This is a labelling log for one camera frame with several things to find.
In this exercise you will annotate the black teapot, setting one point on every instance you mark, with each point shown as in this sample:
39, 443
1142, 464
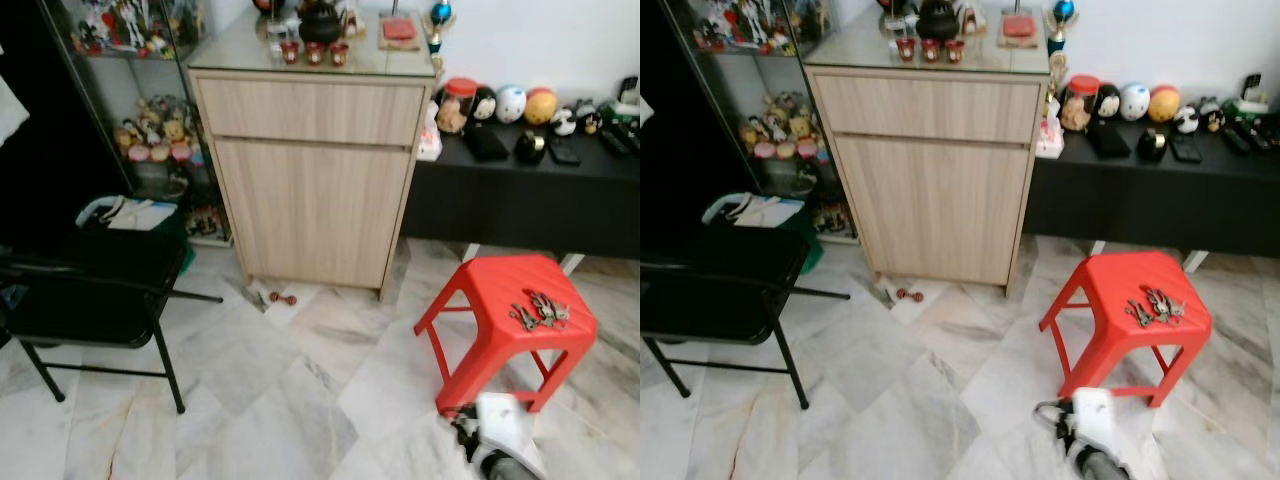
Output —
321, 24
938, 20

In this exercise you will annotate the bunch of metal keys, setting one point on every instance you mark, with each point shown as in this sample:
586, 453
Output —
1158, 307
541, 311

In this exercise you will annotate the red box on wooden tray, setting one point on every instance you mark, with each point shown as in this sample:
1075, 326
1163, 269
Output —
399, 30
1019, 27

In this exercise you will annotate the small dark figurine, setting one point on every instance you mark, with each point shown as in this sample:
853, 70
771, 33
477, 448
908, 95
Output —
1211, 114
589, 117

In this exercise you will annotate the black round doll head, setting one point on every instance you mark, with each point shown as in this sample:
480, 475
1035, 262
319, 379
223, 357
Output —
485, 103
1107, 101

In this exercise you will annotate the white cloth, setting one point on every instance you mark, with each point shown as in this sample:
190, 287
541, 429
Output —
10, 105

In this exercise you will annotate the flat black phone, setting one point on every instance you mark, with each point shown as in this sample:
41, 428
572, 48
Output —
1187, 148
564, 152

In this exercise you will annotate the pink white tissue pack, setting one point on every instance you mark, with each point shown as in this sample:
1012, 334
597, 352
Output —
1049, 140
430, 140

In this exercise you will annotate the black remote control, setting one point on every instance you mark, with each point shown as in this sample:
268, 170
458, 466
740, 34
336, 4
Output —
614, 141
1238, 138

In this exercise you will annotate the white dock with black handset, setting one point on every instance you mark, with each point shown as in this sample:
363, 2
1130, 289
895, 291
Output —
1252, 95
627, 100

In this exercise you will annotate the black round gadget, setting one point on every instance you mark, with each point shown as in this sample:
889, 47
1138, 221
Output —
1152, 145
530, 148

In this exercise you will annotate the red lidded jar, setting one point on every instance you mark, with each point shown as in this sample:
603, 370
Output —
456, 105
1079, 102

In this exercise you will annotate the red plastic stool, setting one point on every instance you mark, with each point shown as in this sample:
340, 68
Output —
505, 280
1125, 275

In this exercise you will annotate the small red floor item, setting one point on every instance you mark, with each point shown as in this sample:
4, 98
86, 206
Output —
910, 295
280, 298

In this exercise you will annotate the small panda figurine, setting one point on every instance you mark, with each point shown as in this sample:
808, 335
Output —
564, 121
1186, 119

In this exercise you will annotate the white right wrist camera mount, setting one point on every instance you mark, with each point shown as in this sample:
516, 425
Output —
505, 425
1097, 420

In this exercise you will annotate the black wallet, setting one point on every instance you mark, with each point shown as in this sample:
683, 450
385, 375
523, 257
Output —
1109, 140
485, 143

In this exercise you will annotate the orange round figure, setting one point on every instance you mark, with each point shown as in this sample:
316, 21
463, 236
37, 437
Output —
541, 106
1164, 104

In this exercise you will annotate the white round figure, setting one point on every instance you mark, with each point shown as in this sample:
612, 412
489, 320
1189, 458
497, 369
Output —
1134, 101
511, 104

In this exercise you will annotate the black folding chair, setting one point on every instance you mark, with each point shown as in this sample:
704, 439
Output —
95, 280
725, 285

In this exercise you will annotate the blue ball trophy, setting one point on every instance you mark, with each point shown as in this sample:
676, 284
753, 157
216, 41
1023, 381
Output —
441, 14
1063, 12

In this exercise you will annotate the green bag with papers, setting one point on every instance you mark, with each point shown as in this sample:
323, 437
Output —
765, 212
140, 215

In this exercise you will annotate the glass display cabinet with figurines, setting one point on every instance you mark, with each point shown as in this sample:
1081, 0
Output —
155, 130
780, 130

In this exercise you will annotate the black low sideboard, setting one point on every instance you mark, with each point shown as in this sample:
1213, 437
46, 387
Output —
1150, 205
520, 205

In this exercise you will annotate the light wooden cabinet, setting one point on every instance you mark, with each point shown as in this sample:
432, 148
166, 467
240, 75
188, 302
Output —
935, 200
315, 200

